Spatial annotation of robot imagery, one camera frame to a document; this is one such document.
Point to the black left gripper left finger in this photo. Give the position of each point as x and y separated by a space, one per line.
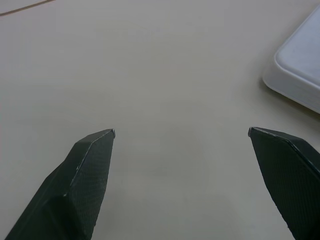
75 190

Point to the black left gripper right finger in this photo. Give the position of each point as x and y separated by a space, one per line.
292 180

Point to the white plastic tray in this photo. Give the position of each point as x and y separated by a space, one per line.
297 67

